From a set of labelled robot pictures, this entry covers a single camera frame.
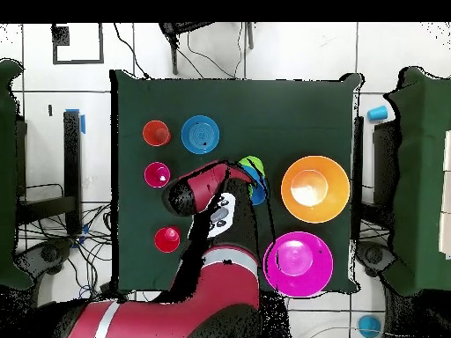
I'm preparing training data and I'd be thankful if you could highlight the red plastic cup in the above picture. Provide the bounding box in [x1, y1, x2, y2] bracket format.
[153, 225, 181, 254]

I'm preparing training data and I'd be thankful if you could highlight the tangle of cables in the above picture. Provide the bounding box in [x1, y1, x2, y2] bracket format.
[17, 202, 117, 300]

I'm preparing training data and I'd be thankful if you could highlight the orange plastic cup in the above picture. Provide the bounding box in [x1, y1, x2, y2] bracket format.
[142, 120, 173, 148]

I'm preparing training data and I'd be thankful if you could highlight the small ringed blue bowl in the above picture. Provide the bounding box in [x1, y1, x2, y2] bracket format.
[181, 114, 221, 155]

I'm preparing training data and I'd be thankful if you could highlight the white box stack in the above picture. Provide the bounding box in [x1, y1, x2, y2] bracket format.
[438, 129, 451, 260]

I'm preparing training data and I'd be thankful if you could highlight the large yellow-orange plastic bowl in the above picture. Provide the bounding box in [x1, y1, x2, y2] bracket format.
[280, 155, 351, 224]

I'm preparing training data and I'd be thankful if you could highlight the large smooth blue bowl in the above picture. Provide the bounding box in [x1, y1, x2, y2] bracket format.
[242, 165, 270, 207]

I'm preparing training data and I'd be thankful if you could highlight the black table frame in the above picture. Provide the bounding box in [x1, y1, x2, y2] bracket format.
[351, 115, 401, 230]
[15, 110, 84, 235]

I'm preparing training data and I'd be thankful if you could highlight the blue plastic cup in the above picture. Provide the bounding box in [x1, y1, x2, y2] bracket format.
[366, 104, 388, 122]
[357, 314, 383, 338]

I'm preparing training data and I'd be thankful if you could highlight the green cloth side table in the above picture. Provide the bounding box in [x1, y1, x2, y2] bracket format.
[381, 66, 451, 297]
[0, 58, 34, 291]

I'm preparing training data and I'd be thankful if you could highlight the black camera tripod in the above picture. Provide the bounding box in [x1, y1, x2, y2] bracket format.
[158, 22, 255, 76]

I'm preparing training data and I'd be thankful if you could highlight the large pink plastic bowl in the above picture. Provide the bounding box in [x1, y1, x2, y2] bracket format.
[262, 231, 335, 299]

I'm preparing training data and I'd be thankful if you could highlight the magenta plastic cup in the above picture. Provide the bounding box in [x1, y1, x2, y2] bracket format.
[143, 161, 172, 189]

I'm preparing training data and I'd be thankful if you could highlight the dark green tablecloth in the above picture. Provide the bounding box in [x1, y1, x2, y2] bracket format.
[107, 69, 364, 295]

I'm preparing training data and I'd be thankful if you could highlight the small green plastic bowl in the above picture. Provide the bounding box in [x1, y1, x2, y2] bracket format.
[238, 155, 266, 177]

